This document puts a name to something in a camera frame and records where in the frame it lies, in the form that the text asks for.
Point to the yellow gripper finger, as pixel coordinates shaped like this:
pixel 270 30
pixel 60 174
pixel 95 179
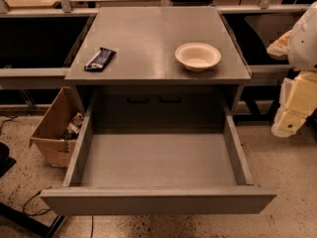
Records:
pixel 298 100
pixel 279 49

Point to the grey top drawer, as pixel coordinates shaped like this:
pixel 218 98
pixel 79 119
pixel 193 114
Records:
pixel 158 154

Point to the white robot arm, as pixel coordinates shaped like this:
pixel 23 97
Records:
pixel 303 42

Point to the grey drawer cabinet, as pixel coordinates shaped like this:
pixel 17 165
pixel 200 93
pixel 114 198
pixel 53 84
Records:
pixel 144 89

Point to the white paper bowl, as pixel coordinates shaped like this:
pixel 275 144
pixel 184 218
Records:
pixel 197 56

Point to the dark blue snack bar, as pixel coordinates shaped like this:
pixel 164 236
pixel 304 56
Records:
pixel 100 60

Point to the cardboard box with trash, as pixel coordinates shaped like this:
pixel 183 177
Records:
pixel 57 132

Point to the black stand leg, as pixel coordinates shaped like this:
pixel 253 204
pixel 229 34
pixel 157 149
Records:
pixel 29 223

